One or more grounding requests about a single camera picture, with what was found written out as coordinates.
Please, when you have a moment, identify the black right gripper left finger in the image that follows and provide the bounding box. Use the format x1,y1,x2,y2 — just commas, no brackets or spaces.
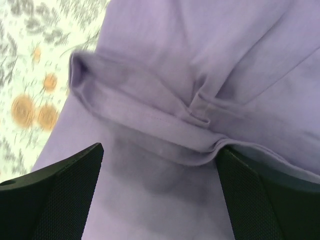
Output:
0,143,104,240

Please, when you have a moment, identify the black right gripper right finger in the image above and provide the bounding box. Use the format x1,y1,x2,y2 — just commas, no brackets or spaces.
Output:
216,147,320,240

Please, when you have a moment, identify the purple t shirt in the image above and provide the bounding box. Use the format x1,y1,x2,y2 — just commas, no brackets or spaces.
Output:
34,0,320,240

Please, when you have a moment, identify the floral table mat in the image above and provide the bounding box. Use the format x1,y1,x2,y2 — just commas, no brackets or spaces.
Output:
0,0,108,181

